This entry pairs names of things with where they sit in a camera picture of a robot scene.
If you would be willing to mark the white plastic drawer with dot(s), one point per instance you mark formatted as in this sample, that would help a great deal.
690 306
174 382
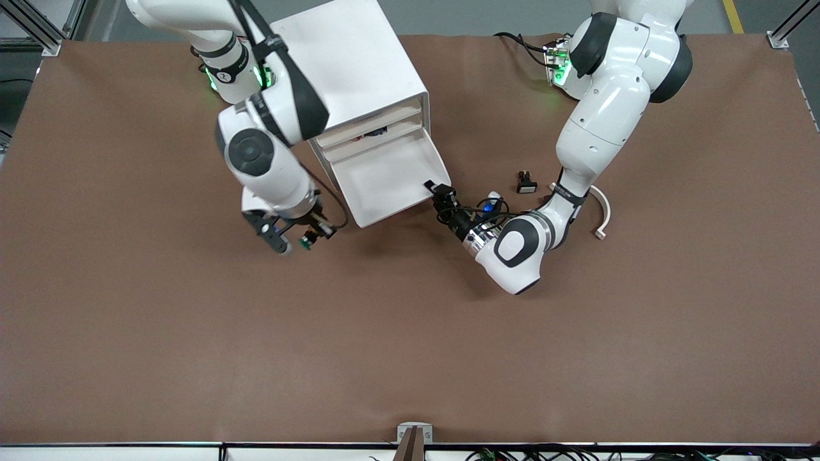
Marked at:
384 186

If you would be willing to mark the white drawer cabinet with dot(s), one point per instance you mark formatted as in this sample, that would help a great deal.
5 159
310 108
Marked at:
349 57

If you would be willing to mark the grey metal edge bracket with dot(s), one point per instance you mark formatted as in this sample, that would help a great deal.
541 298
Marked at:
414 434

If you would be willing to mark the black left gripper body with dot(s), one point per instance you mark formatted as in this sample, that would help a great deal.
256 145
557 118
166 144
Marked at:
457 221

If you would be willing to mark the green push button switch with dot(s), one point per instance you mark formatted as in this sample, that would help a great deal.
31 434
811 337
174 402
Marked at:
306 242

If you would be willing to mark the white curved plastic clamp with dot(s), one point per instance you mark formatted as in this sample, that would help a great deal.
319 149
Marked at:
605 211

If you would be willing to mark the black white rectangular switch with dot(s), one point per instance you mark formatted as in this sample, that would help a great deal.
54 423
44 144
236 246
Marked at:
526 184

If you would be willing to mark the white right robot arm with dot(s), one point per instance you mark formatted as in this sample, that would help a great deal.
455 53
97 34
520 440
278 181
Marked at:
269 166

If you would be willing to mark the aluminium frame post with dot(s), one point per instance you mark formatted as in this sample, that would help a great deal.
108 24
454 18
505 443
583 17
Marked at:
38 29
791 25

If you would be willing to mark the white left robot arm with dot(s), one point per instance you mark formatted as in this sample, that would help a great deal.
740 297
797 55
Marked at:
602 115

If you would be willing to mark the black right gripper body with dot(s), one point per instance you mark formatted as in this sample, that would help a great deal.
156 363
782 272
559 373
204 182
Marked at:
313 223

